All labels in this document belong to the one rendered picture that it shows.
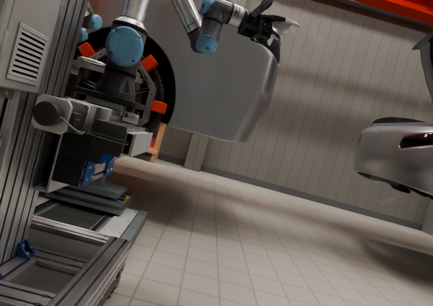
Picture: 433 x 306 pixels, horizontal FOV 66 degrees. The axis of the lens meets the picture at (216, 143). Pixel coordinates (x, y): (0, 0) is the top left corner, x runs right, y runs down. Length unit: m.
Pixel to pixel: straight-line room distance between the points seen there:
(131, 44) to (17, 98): 0.37
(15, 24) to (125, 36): 0.37
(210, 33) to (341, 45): 5.90
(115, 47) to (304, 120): 5.70
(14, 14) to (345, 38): 6.56
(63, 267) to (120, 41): 0.76
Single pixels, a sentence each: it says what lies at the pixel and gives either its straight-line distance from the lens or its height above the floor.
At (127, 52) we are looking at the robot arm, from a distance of 1.14.
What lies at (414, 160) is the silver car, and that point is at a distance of 3.21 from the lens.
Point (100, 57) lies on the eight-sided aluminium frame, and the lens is 2.33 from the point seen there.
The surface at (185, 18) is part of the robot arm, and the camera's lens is 1.35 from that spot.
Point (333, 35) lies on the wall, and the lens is 7.02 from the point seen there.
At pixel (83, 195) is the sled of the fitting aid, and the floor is 0.16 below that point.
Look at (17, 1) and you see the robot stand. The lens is 0.87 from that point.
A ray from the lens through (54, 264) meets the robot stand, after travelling 1.29.
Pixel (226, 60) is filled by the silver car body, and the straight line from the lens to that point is 2.34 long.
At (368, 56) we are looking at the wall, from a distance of 7.19.
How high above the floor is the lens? 0.79
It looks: 2 degrees down
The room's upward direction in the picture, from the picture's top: 15 degrees clockwise
